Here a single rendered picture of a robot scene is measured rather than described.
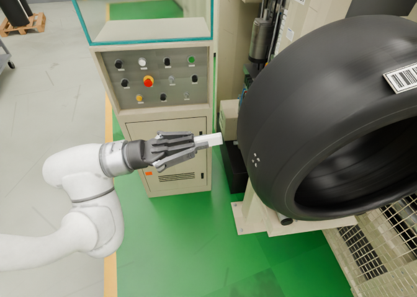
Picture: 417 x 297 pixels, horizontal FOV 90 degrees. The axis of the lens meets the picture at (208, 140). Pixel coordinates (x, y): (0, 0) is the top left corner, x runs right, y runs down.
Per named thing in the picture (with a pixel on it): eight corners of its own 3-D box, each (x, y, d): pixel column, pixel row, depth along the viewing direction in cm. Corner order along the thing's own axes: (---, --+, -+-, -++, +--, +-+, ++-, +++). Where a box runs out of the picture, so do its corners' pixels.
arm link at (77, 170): (113, 138, 59) (124, 183, 60) (59, 149, 59) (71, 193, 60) (92, 142, 48) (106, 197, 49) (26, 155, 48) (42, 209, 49)
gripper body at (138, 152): (121, 159, 48) (161, 152, 48) (126, 134, 54) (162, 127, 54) (134, 177, 53) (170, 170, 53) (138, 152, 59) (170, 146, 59)
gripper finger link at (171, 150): (150, 147, 52) (149, 152, 51) (194, 139, 52) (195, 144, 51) (155, 157, 55) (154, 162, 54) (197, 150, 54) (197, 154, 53)
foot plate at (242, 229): (231, 203, 177) (231, 201, 175) (261, 199, 179) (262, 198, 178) (237, 235, 158) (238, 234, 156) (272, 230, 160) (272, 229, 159)
